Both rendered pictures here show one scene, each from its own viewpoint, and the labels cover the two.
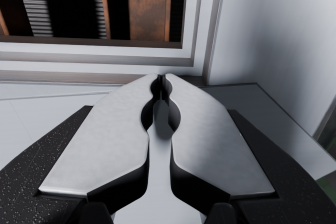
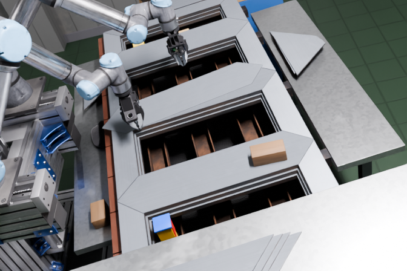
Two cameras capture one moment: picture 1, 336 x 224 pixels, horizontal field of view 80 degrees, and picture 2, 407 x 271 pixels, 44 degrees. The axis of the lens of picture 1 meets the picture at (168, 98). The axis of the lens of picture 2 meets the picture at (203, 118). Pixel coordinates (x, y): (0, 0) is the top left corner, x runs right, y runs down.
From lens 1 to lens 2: 195 cm
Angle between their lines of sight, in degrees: 17
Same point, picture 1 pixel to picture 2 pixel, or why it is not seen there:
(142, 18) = (159, 156)
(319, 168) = (106, 126)
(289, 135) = (115, 129)
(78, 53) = (157, 130)
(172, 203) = not seen: hidden behind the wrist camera
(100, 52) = (152, 132)
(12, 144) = (163, 111)
